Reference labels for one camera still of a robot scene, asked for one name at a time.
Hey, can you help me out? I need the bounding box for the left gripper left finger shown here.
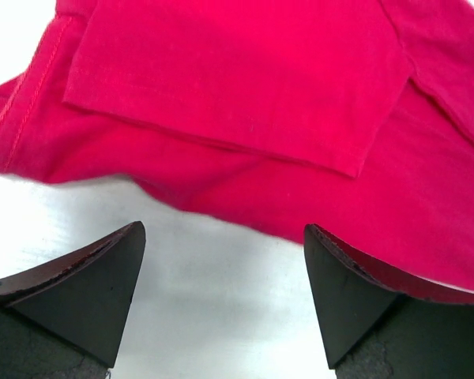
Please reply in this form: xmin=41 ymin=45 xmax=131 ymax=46
xmin=0 ymin=221 xmax=145 ymax=378

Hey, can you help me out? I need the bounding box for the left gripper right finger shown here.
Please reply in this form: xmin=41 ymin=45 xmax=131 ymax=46
xmin=304 ymin=224 xmax=474 ymax=378

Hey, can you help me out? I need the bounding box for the red t-shirt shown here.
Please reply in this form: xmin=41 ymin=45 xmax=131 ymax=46
xmin=0 ymin=1 xmax=474 ymax=304

